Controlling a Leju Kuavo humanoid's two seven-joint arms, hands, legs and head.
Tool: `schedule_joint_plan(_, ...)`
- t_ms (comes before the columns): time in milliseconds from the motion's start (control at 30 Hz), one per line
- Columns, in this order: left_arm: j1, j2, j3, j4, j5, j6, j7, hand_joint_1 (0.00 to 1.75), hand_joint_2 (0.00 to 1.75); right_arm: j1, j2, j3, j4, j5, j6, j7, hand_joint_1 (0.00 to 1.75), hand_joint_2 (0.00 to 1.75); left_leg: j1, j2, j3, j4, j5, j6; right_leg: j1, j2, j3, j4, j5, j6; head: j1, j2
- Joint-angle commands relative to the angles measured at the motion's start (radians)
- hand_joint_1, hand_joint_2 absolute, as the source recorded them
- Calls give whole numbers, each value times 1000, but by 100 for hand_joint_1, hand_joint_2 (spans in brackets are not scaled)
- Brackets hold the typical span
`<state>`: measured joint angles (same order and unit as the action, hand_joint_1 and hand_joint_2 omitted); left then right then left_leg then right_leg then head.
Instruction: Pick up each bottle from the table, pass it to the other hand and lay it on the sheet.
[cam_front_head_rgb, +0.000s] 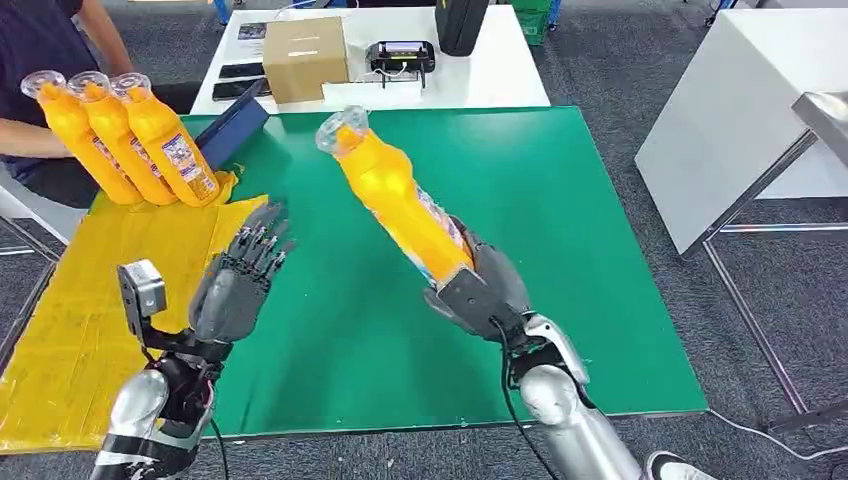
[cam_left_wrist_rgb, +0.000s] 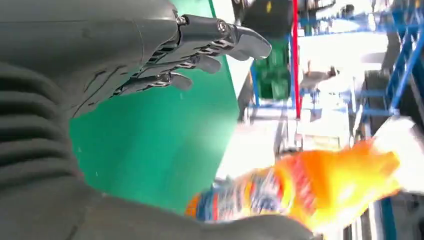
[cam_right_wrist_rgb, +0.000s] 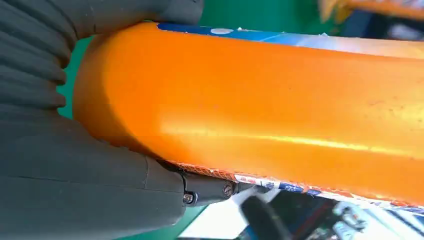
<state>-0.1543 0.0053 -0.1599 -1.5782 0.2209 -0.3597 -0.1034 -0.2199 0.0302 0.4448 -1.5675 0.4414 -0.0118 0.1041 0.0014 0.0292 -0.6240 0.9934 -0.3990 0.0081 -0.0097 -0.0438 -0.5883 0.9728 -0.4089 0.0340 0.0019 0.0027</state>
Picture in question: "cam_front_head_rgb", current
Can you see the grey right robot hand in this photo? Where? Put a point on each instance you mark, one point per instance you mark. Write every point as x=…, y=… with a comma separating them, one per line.
x=487, y=291

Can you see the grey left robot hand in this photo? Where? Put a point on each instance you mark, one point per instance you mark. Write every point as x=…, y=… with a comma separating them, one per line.
x=228, y=298

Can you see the orange drink bottle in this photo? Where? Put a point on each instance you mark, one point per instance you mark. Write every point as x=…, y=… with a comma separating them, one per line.
x=112, y=129
x=391, y=192
x=73, y=132
x=166, y=146

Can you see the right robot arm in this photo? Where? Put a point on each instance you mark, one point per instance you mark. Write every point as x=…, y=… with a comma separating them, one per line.
x=570, y=424

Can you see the green table mat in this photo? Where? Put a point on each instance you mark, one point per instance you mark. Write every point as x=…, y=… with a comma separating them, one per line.
x=397, y=344

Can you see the yellow sheet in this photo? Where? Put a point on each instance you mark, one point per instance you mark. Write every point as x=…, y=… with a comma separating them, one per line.
x=99, y=298

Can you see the black phone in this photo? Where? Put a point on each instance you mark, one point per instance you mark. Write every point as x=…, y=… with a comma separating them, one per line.
x=242, y=70
x=238, y=89

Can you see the black handheld controller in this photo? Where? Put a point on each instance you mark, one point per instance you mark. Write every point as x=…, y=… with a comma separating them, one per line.
x=401, y=58

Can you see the brown cardboard box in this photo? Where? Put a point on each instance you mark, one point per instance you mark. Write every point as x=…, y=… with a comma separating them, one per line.
x=305, y=56

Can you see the white shoe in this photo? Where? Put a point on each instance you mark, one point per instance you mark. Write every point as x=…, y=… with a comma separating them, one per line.
x=679, y=469

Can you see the small printed card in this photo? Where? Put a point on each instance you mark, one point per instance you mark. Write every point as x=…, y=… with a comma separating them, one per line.
x=252, y=30

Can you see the green crate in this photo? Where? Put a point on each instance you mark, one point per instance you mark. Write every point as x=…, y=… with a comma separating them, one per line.
x=533, y=20

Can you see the white table with metal legs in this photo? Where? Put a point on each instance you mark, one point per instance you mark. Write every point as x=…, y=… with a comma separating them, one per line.
x=722, y=119

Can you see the person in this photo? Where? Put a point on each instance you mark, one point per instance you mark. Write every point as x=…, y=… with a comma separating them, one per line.
x=33, y=40

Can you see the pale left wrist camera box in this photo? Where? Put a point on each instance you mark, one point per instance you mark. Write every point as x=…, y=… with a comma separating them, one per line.
x=144, y=291

